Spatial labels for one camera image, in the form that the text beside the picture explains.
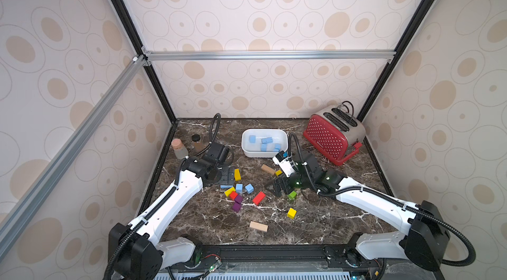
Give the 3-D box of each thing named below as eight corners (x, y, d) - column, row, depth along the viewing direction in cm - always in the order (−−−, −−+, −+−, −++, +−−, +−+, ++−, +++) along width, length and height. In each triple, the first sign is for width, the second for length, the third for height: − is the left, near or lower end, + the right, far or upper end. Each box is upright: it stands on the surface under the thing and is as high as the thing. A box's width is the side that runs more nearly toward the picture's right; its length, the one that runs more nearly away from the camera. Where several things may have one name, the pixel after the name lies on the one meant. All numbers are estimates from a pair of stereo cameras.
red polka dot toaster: (335, 169, 101) (348, 146, 86) (304, 139, 113) (311, 114, 99) (360, 152, 108) (376, 128, 93) (328, 125, 120) (338, 101, 105)
